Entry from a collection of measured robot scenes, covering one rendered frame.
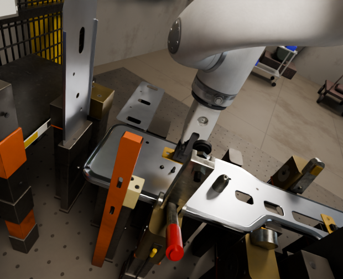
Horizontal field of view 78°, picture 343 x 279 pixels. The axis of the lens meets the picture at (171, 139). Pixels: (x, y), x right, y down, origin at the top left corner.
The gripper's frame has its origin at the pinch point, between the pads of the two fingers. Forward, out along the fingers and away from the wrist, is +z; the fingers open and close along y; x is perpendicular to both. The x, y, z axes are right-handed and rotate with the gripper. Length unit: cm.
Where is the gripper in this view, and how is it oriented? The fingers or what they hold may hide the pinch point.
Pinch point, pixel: (182, 150)
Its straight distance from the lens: 50.9
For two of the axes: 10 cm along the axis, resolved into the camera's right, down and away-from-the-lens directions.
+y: 1.7, -6.0, 7.8
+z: -3.2, 7.2, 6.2
